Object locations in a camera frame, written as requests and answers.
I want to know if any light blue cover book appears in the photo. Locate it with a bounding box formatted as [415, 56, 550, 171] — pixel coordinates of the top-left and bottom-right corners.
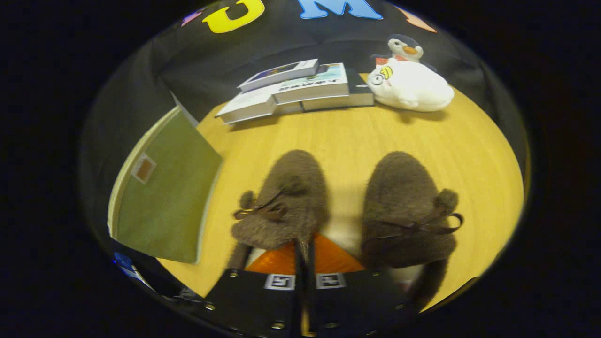
[271, 63, 350, 105]

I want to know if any green fabric storage box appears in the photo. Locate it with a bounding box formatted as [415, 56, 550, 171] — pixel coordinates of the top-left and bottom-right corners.
[107, 106, 223, 264]

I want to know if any dark cover book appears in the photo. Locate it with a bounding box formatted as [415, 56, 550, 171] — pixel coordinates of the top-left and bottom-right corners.
[300, 68, 375, 112]

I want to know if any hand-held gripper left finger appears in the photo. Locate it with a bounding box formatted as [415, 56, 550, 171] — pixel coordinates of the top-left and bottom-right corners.
[203, 239, 303, 338]

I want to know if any white plush toy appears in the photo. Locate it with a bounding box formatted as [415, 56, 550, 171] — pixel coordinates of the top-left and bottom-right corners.
[366, 59, 455, 112]

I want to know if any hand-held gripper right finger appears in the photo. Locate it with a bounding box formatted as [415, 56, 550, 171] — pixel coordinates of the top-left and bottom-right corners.
[308, 233, 416, 338]

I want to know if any penguin plush toy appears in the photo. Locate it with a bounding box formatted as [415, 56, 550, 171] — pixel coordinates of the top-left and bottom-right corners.
[371, 34, 437, 73]

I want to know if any brown fuzzy shoe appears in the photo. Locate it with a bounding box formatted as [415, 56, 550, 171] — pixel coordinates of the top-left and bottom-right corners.
[361, 150, 464, 313]
[227, 149, 329, 270]

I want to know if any small blue cover book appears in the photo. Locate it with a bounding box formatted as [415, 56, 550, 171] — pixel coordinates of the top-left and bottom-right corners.
[237, 59, 320, 92]

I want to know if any white paperback book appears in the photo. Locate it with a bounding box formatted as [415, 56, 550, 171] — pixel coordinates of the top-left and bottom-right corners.
[215, 89, 303, 125]

